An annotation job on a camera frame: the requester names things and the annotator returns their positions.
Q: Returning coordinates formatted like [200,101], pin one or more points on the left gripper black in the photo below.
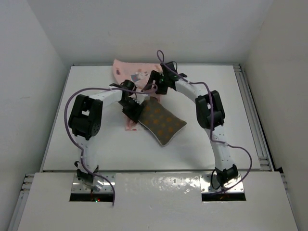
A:
[133,114]

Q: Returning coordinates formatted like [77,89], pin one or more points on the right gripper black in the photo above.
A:
[154,80]

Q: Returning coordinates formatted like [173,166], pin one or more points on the pink cartoon pillowcase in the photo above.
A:
[138,73]

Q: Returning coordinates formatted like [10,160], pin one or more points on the olive pillow orange flowers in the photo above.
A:
[163,124]

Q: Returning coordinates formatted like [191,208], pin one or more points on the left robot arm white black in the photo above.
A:
[83,117]

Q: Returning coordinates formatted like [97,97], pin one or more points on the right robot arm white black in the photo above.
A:
[209,113]

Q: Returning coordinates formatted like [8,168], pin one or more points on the white front cover board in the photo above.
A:
[157,202]

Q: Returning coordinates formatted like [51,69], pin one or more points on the back aluminium frame rail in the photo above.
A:
[110,64]

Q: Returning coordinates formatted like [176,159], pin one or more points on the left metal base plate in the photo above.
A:
[106,184]

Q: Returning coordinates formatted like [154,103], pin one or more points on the metal base plate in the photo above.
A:
[106,184]
[209,184]

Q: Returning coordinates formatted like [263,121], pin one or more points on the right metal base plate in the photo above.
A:
[209,184]

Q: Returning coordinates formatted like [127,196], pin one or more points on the left aluminium frame rail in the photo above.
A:
[21,202]

